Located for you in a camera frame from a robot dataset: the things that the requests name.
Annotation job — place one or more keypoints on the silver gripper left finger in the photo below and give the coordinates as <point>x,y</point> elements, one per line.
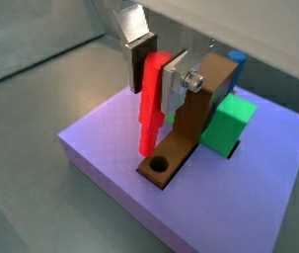
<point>124,22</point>

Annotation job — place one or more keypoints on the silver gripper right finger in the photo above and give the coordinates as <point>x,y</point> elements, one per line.
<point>180,76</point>

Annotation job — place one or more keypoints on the red peg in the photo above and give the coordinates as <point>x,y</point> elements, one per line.
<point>151,116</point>

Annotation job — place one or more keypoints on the purple base board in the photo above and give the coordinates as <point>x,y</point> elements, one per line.
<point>223,204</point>

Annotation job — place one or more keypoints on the left green block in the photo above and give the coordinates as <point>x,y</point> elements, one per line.
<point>168,118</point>

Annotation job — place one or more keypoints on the green block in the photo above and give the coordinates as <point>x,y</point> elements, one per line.
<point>168,118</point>
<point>231,117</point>

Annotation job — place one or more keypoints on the blue hexagonal peg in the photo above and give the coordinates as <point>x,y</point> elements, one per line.
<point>239,58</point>

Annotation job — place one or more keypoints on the right green block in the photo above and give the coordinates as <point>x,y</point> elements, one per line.
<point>231,117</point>

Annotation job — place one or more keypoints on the brown L-shaped block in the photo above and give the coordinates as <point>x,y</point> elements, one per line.
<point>189,121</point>

